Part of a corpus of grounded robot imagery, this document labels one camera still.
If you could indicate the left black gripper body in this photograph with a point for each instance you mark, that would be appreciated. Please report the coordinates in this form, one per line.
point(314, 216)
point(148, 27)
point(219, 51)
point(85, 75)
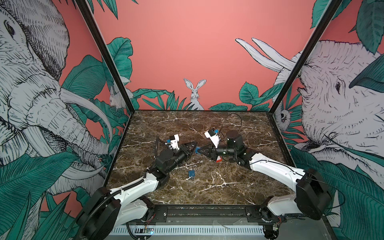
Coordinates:
point(187, 153)

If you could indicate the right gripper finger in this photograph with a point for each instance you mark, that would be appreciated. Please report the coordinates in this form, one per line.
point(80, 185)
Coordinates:
point(205, 153)
point(206, 148)

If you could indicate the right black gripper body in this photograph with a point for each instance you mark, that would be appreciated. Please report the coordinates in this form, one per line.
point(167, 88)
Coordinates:
point(215, 153)

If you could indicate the red padlock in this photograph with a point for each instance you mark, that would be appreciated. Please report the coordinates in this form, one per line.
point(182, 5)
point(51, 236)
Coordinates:
point(219, 160)

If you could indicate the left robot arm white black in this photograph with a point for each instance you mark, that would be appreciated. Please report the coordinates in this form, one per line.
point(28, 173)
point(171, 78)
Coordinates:
point(107, 209)

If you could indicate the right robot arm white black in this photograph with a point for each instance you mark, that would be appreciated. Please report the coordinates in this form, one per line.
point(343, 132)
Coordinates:
point(310, 196)

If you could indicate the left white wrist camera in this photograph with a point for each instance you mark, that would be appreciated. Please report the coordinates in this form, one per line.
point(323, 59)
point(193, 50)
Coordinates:
point(172, 142)

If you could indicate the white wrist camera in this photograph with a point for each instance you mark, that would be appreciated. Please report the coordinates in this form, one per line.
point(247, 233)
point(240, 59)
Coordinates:
point(172, 142)
point(213, 135)

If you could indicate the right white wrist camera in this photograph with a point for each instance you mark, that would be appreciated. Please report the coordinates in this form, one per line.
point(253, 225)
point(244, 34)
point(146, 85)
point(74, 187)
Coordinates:
point(213, 135)

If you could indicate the black front mounting rail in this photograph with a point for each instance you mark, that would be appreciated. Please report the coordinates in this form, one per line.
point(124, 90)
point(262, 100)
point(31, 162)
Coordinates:
point(252, 213)

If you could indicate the white slotted cable duct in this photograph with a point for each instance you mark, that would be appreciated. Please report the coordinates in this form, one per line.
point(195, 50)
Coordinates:
point(195, 230)

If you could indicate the left black frame post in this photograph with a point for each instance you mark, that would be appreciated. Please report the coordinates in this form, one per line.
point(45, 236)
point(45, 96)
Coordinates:
point(99, 40)

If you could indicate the black frame post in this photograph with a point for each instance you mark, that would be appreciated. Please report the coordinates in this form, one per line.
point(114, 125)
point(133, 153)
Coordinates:
point(99, 40)
point(323, 23)

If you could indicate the right black frame post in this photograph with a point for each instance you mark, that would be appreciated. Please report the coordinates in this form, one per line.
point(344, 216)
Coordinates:
point(323, 23)

